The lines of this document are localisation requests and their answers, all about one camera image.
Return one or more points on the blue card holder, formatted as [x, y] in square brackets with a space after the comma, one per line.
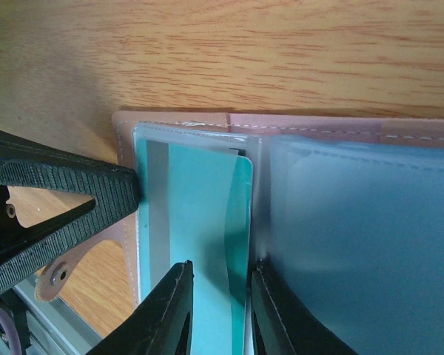
[349, 211]

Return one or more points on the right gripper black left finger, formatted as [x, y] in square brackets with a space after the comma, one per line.
[162, 323]

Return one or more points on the teal magnetic stripe card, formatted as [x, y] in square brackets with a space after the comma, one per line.
[196, 207]

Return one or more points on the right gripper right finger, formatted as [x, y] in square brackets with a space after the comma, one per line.
[281, 323]

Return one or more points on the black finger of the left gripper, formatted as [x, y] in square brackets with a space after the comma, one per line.
[52, 201]

